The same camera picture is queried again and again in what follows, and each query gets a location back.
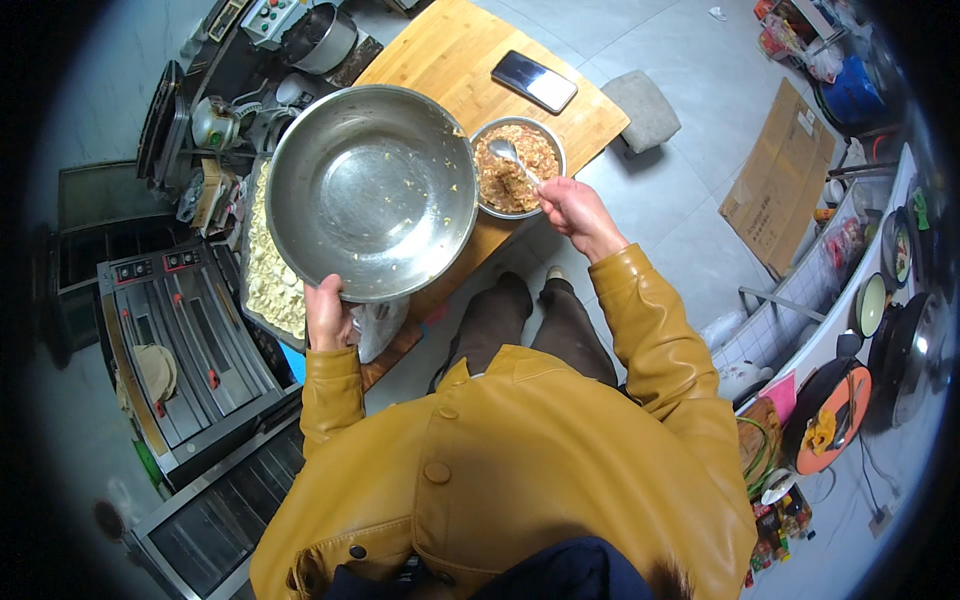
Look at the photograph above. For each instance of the steel spoon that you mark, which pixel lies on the steel spoon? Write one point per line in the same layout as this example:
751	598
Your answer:
510	154

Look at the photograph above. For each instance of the white tiled counter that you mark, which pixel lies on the white tiled counter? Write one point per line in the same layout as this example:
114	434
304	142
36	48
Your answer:
817	300

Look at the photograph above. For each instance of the dark metal cabinet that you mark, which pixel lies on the dark metal cabinet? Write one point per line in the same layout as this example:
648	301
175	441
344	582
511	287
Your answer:
97	217

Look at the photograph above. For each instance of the blue bucket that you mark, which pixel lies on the blue bucket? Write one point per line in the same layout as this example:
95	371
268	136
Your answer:
851	94

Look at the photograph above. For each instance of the pink paper sheet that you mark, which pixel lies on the pink paper sheet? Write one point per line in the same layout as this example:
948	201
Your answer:
780	396

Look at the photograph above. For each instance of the black wok with lid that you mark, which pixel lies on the black wok with lid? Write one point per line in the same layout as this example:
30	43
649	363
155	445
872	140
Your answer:
911	360

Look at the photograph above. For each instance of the minced meat filling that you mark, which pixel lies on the minced meat filling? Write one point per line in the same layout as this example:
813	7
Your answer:
501	184

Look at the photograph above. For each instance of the steel mixer pot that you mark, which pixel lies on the steel mixer pot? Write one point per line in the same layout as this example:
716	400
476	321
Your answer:
322	37

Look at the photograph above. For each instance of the metal tray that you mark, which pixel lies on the metal tray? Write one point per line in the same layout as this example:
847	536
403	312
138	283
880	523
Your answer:
251	300

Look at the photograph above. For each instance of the pile of raw dumplings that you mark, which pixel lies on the pile of raw dumplings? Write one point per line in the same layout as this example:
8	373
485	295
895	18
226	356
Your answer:
271	277

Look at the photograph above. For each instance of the steel kettle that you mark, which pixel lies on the steel kettle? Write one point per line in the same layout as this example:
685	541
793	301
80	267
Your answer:
214	124

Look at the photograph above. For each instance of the stack of black baking trays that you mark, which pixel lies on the stack of black baking trays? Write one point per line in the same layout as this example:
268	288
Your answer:
161	124

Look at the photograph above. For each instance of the orange electric griddle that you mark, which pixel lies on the orange electric griddle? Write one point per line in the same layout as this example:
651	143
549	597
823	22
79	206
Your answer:
825	420

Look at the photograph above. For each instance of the person's right hand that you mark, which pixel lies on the person's right hand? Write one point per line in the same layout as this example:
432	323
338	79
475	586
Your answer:
581	217

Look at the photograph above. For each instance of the large steel mixing bowl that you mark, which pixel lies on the large steel mixing bowl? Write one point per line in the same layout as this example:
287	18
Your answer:
371	191

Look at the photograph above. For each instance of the grey cushioned stool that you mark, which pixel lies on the grey cushioned stool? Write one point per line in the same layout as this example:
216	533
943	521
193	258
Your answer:
641	111

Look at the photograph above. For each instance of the basket of green beans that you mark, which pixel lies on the basket of green beans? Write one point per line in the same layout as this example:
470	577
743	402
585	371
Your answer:
759	446

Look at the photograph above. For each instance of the heap of seasoning bottles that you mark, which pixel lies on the heap of seasoning bottles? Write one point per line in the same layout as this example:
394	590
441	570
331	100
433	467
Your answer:
780	529

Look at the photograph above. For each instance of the person's body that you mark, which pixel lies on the person's body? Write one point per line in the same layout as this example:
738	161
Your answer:
517	480

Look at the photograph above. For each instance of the black smartphone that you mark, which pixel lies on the black smartphone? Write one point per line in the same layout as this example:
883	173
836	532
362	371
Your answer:
534	81

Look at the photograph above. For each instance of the small steel bowl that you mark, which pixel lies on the small steel bowl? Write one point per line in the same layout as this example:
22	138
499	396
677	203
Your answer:
556	146

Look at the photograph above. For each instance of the steel deck oven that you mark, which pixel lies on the steel deck oven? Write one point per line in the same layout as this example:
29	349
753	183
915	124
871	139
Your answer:
187	345

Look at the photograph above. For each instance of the grey control box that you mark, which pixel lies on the grey control box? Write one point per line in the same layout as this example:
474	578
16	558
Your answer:
270	19

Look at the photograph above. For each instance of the clear plastic bag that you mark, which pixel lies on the clear plastic bag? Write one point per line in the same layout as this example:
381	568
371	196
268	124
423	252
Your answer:
379	326

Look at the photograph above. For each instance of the person's legs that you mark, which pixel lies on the person's legs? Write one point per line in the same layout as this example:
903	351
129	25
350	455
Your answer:
547	322

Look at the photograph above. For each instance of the flattened cardboard box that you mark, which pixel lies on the flattened cardboard box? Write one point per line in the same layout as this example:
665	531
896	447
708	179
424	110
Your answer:
780	180

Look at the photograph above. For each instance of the steel glass-door cabinet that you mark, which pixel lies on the steel glass-door cabinet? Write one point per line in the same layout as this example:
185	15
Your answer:
210	517

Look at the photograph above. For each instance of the person's left hand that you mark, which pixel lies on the person's left hand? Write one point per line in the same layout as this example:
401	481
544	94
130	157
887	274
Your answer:
328	319

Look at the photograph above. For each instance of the wooden table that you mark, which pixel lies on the wooden table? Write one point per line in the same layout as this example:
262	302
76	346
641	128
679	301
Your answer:
457	52

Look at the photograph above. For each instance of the black frying pan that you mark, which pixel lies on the black frying pan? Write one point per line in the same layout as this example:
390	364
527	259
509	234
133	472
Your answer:
898	247

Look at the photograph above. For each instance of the beige cloth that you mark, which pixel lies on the beige cloth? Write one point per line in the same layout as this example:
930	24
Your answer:
154	371

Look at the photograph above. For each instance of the person's right fingers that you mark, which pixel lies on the person's right fingers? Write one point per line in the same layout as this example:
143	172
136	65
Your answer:
551	201

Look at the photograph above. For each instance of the green enamel bowl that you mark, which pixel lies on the green enamel bowl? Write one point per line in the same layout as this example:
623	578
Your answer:
871	306

